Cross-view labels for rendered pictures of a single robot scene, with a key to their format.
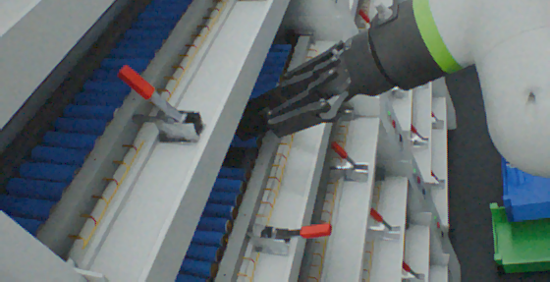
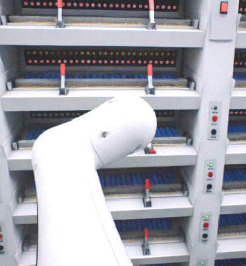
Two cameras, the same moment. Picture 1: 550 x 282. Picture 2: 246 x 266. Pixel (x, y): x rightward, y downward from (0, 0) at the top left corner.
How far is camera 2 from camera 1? 62 cm
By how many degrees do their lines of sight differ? 51
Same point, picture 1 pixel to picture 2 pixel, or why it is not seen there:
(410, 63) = not seen: hidden behind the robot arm
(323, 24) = (195, 140)
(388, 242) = (140, 250)
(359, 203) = (130, 207)
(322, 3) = (199, 129)
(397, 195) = (174, 250)
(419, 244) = not seen: outside the picture
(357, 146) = (166, 200)
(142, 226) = (26, 94)
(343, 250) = not seen: hidden behind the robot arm
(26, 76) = (25, 40)
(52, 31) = (39, 37)
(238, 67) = (98, 95)
